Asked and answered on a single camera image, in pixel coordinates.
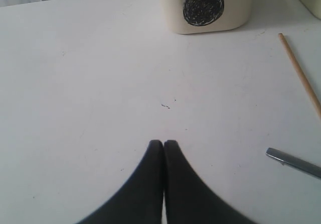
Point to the wooden chopstick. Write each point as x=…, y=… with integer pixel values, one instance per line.
x=305, y=82

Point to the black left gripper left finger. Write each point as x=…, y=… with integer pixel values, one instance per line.
x=140, y=199

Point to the cream bin circle mark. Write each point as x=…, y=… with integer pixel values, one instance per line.
x=200, y=16

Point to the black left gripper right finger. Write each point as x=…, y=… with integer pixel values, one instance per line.
x=187, y=198

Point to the steel table knife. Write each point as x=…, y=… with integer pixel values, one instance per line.
x=294, y=162

